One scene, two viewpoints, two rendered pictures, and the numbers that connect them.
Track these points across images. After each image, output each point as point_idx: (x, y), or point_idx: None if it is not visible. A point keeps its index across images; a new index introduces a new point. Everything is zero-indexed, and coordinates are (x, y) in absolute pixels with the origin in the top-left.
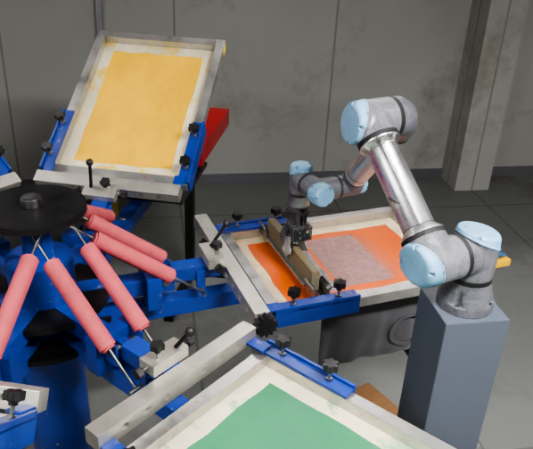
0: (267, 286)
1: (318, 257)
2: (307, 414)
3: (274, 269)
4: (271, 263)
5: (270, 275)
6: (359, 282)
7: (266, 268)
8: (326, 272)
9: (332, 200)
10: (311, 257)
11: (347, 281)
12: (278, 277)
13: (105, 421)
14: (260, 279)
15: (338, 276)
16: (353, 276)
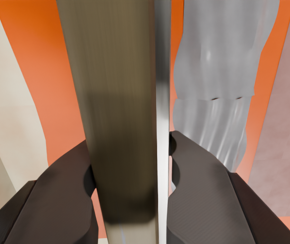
0: (31, 178)
1: (288, 51)
2: None
3: (70, 95)
4: (62, 41)
5: (47, 129)
6: None
7: (33, 80)
8: (246, 151)
9: None
10: (263, 37)
11: (267, 203)
12: (74, 144)
13: None
14: None
15: (263, 179)
16: None
